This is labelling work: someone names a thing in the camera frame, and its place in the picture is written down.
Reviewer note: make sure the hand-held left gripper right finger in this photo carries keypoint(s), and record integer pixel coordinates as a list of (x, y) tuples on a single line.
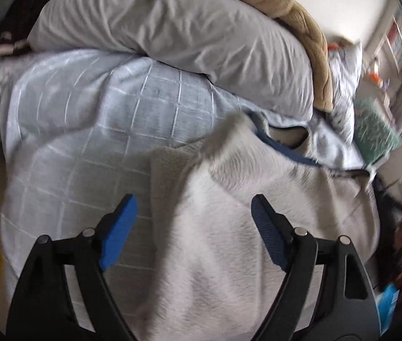
[(268, 234)]

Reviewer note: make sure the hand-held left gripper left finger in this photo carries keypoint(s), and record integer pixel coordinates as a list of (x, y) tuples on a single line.
[(117, 234)]

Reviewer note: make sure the white fleece jacket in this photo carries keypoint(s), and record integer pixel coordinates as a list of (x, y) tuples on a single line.
[(215, 220)]

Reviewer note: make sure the green patterned pillow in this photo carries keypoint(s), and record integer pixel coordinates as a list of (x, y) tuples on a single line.
[(375, 131)]

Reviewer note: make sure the blue object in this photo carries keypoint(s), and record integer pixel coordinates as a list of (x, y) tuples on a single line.
[(387, 303)]

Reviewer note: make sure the bed with blue checked sheet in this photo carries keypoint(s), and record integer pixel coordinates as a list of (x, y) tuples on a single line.
[(80, 120)]

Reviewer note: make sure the white printed pillow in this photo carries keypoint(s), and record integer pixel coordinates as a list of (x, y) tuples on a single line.
[(344, 78)]

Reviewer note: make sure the white shelf unit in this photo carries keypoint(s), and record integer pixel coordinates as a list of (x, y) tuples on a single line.
[(399, 42)]

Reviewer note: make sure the grey pillow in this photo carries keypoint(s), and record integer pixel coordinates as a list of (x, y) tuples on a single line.
[(172, 28)]

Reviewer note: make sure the tan quilted blanket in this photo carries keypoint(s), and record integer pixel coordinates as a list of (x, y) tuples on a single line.
[(293, 17)]

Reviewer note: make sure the black garment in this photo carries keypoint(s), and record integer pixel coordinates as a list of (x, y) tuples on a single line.
[(16, 7)]

